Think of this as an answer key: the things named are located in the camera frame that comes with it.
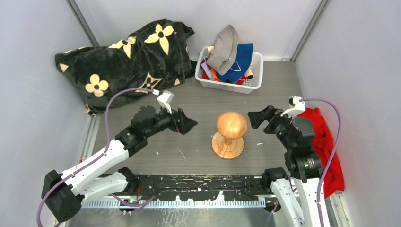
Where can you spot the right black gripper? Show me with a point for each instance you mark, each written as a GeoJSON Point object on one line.
{"type": "Point", "coordinates": [257, 117]}

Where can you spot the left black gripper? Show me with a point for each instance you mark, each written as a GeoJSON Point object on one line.
{"type": "Point", "coordinates": [186, 123]}

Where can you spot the wooden hat stand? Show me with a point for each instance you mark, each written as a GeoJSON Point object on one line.
{"type": "Point", "coordinates": [228, 142]}

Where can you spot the blue bucket hat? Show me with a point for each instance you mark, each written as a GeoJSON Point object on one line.
{"type": "Point", "coordinates": [240, 65]}

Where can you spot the grey bucket hat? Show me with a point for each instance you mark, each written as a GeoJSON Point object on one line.
{"type": "Point", "coordinates": [222, 57]}

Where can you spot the orange bucket hat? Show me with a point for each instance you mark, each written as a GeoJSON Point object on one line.
{"type": "Point", "coordinates": [214, 74]}

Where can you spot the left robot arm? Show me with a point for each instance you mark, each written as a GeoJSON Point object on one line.
{"type": "Point", "coordinates": [65, 193]}

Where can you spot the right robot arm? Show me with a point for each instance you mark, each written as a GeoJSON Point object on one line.
{"type": "Point", "coordinates": [296, 187]}

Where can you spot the white plastic basket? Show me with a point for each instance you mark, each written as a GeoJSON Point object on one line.
{"type": "Point", "coordinates": [248, 86]}

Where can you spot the red bucket hat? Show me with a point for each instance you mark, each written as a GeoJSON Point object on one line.
{"type": "Point", "coordinates": [239, 82]}

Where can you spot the lilac bucket hat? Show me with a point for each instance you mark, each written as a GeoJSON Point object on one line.
{"type": "Point", "coordinates": [206, 69]}

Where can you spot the red cloth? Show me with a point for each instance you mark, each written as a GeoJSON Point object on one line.
{"type": "Point", "coordinates": [323, 146]}

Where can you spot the black blanket with cream flowers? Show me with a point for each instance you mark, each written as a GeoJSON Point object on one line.
{"type": "Point", "coordinates": [153, 57]}

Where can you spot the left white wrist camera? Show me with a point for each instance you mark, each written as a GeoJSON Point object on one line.
{"type": "Point", "coordinates": [164, 99]}

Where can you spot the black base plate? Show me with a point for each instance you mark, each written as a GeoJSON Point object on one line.
{"type": "Point", "coordinates": [199, 187]}

